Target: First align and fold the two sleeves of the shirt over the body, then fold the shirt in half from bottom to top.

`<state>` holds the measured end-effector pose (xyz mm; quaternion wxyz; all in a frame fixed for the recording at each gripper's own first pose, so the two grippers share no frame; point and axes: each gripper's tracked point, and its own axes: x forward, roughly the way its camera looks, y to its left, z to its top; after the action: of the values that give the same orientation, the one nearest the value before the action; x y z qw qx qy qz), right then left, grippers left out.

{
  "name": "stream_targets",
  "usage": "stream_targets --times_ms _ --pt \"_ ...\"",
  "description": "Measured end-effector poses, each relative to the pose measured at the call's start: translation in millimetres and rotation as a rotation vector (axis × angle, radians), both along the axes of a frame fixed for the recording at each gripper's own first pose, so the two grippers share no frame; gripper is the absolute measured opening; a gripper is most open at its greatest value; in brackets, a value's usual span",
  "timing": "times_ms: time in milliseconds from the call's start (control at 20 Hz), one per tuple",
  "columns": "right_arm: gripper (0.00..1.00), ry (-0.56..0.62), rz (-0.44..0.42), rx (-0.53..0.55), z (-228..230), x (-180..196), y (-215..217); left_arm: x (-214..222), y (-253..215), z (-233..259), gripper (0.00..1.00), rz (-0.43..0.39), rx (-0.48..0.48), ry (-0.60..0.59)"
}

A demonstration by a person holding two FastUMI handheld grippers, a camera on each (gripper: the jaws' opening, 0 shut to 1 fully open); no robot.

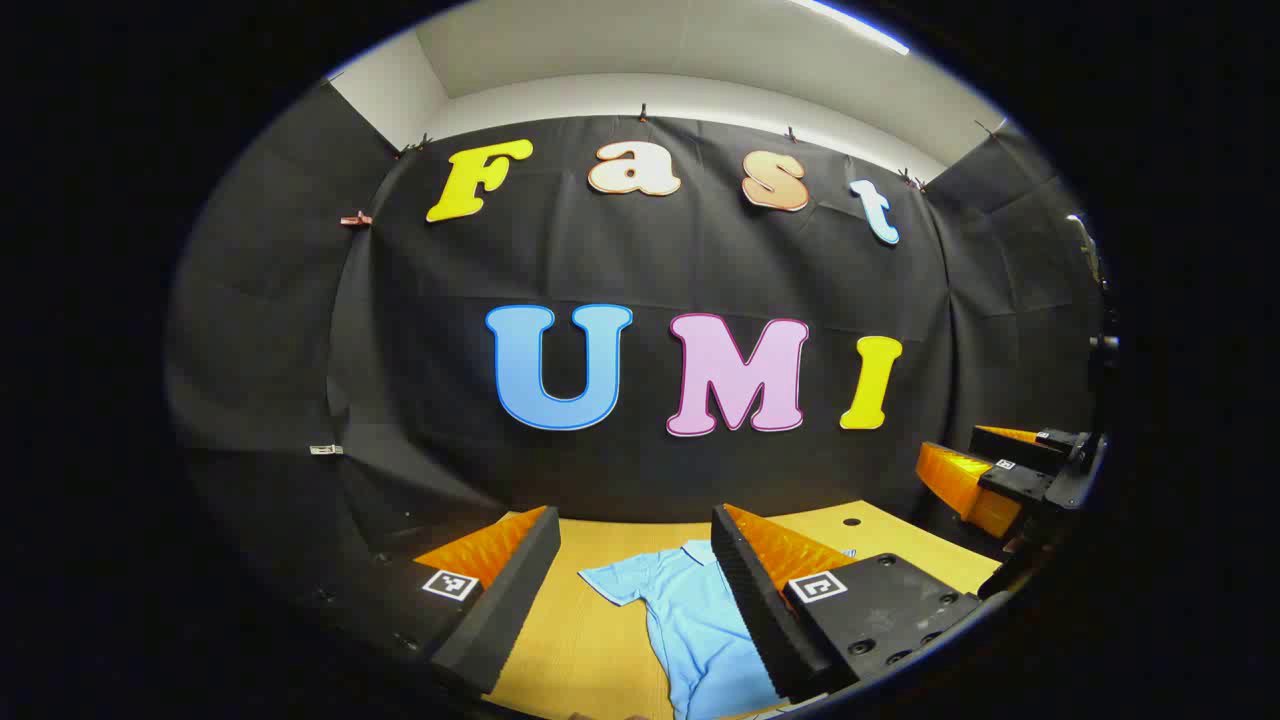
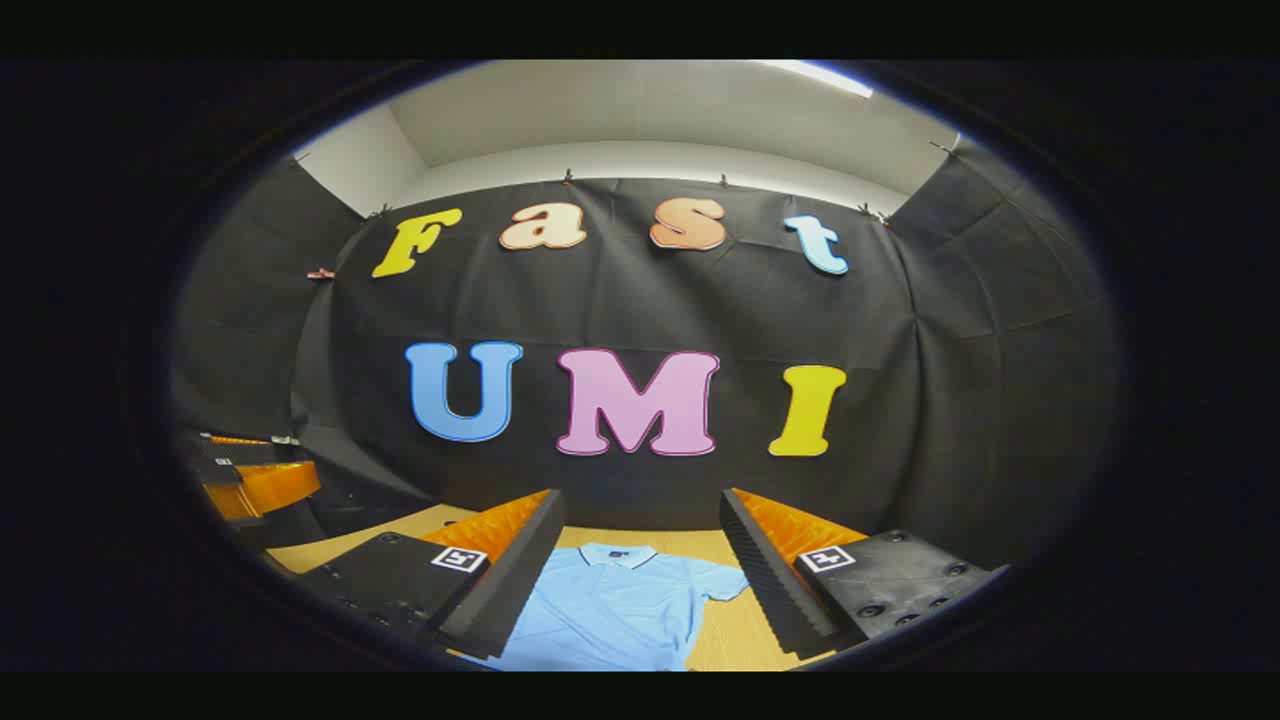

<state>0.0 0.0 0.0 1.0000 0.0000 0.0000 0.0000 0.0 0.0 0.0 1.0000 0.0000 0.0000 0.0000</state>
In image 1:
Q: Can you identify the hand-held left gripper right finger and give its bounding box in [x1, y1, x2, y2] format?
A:
[710, 503, 985, 706]

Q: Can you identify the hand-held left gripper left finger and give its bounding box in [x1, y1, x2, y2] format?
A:
[316, 505, 563, 699]

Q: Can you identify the light blue T-shirt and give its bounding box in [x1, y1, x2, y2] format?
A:
[578, 540, 859, 720]

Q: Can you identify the black backdrop cloth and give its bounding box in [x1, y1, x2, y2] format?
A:
[165, 80, 1111, 621]

